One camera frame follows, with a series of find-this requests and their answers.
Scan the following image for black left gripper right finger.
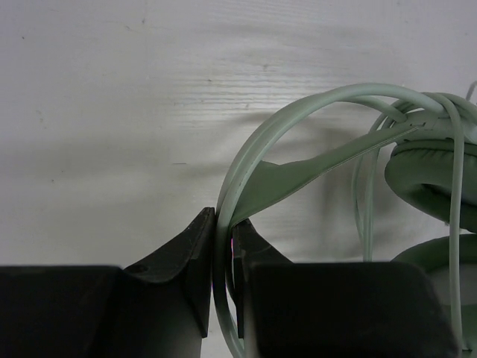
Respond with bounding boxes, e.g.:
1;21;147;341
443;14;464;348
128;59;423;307
233;221;459;357

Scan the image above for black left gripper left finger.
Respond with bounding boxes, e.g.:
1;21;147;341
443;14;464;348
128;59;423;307
1;207;215;357

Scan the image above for light green headphones with cable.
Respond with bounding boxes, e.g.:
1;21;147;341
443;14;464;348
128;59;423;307
212;84;476;357

